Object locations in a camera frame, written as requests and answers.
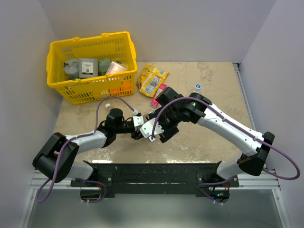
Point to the aluminium rail frame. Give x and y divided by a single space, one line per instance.
221 82

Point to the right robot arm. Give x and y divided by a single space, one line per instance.
197 109

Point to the yellow plastic shopping basket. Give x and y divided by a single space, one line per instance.
117 46

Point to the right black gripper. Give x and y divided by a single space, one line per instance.
168 132

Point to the grey bag in basket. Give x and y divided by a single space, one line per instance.
71 68

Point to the yellow snack bag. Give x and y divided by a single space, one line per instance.
150 79

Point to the grey box in basket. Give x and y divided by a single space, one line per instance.
87 67

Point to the black base frame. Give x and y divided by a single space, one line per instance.
154 178

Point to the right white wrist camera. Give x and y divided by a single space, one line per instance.
146 129

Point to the clear bottle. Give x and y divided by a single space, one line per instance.
108 106
198 91

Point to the pink packaged item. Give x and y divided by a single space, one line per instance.
116 67

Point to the green round item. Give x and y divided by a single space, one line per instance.
103 65

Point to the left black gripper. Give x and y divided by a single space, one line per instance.
136 135

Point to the blue Pocari Sweat cap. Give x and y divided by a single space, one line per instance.
197 86

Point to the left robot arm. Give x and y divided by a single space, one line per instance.
57 156

